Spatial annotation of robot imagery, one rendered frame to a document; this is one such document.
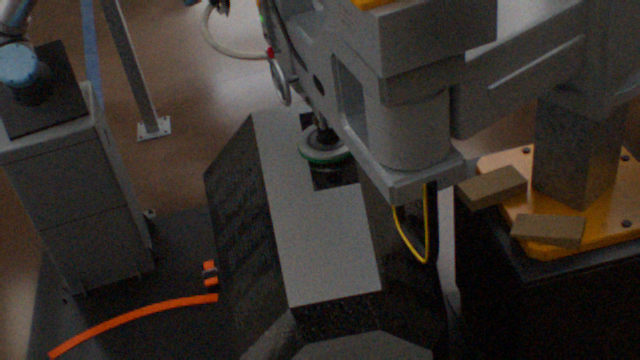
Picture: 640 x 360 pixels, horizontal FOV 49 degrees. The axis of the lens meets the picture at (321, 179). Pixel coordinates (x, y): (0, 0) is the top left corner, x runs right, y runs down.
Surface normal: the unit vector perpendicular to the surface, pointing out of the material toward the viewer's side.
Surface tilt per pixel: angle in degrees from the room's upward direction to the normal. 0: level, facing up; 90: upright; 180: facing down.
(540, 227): 11
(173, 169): 0
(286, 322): 55
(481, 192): 0
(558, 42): 90
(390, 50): 90
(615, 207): 0
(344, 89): 90
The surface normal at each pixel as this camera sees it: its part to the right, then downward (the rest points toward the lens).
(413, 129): 0.07, 0.63
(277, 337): -0.56, 0.04
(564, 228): -0.31, -0.78
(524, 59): 0.58, 0.46
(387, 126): -0.53, 0.59
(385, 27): 0.36, 0.55
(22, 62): 0.23, -0.05
